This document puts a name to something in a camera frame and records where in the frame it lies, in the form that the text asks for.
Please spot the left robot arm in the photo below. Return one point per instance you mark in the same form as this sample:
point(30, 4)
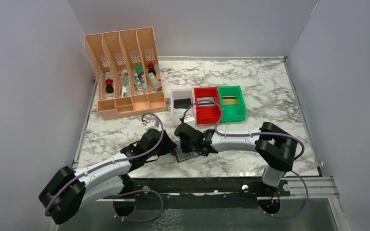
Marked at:
point(69, 189)

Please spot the silver card in red bin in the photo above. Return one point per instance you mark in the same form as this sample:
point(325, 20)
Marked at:
point(206, 100)

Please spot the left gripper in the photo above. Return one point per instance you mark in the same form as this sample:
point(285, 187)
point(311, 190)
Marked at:
point(168, 145)

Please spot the gold card in green bin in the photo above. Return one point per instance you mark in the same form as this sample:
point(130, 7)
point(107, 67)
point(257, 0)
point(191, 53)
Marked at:
point(231, 100)

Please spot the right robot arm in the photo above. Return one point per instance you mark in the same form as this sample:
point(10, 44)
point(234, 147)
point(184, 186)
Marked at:
point(274, 145)

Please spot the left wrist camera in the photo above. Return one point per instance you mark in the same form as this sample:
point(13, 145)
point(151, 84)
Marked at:
point(152, 124)

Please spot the brown leather card holder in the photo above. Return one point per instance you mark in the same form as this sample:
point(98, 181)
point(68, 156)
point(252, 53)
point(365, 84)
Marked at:
point(181, 156)

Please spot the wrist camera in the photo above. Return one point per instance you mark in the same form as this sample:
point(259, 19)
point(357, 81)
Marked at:
point(152, 124)
point(190, 120)

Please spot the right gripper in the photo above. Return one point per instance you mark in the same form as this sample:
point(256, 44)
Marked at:
point(185, 148)

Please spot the white plastic bin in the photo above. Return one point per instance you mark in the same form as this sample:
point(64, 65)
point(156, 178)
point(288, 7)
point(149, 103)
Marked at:
point(177, 114)

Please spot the black card in white bin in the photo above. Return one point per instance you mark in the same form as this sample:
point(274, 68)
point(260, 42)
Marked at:
point(182, 103)

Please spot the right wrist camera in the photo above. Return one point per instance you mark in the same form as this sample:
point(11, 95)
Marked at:
point(190, 120)

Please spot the green plastic bin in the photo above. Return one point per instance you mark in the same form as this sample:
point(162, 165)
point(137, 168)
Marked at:
point(232, 113)

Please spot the black mounting rail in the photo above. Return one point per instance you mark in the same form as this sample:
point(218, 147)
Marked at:
point(223, 192)

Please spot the red black stamp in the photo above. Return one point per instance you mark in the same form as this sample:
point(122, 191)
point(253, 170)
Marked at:
point(109, 86)

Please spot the orange desk organizer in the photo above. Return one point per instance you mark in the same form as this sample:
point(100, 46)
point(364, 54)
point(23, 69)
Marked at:
point(126, 57)

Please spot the red plastic bin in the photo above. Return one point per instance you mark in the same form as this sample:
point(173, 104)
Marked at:
point(207, 112)

